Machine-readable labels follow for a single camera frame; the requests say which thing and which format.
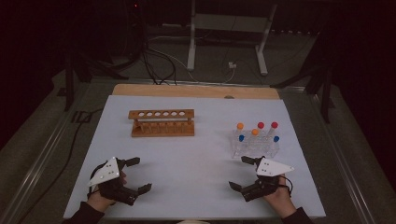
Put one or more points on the orange capped test tube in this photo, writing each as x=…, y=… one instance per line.
x=255, y=132
x=240, y=126

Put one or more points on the white plug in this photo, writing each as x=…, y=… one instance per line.
x=232, y=65

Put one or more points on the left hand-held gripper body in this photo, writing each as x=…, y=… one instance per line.
x=107, y=174

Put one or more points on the white table mat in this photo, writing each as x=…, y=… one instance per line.
x=193, y=174

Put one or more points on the aluminium floor rail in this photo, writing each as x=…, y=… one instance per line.
x=342, y=168
x=37, y=161

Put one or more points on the black tripod stand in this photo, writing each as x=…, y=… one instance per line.
x=326, y=99
x=69, y=81

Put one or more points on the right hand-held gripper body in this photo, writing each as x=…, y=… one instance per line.
x=271, y=168

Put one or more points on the clear plastic test tube rack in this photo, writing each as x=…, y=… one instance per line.
x=255, y=150

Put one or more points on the red capped test tube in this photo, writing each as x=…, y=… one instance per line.
x=261, y=125
x=274, y=124

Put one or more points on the white metal stand frame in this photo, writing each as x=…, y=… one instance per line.
x=192, y=46

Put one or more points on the wooden test tube rack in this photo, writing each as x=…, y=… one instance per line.
x=162, y=132

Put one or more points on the person's right hand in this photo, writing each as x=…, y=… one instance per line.
x=281, y=199

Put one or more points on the black power strip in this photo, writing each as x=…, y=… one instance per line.
x=295, y=31

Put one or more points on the person's left hand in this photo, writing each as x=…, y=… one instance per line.
x=99, y=201

